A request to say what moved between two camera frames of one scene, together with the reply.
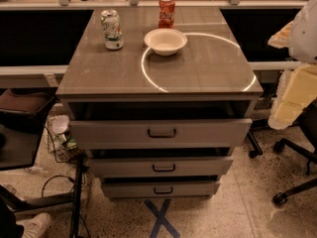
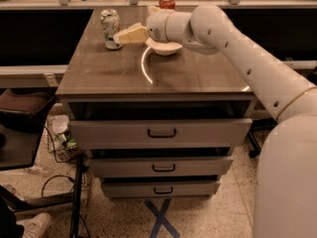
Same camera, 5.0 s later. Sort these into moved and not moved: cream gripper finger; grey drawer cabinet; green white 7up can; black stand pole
Moved: cream gripper finger
Not moved: grey drawer cabinet; black stand pole; green white 7up can
